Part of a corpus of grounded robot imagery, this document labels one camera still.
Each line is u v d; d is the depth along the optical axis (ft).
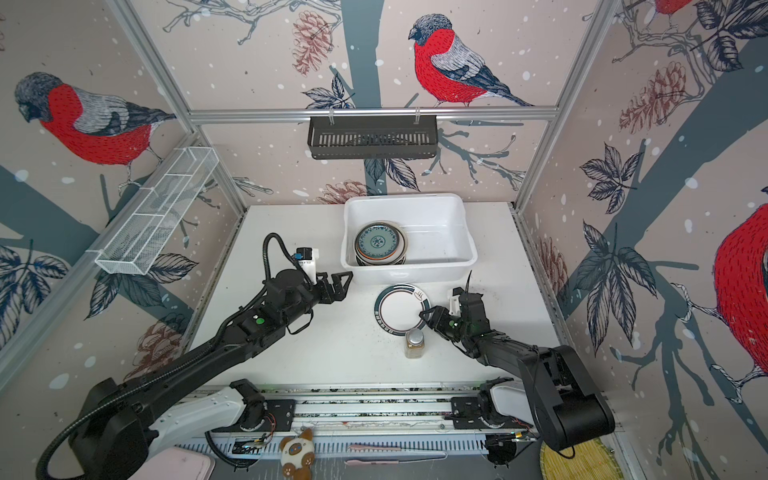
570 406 1.37
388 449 2.29
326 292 2.25
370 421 2.40
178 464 2.15
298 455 2.16
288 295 1.92
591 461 2.20
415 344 2.49
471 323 2.29
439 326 2.55
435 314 2.66
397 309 3.05
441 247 3.53
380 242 3.39
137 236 2.48
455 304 2.73
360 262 3.30
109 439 1.28
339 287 2.30
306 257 2.24
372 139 3.50
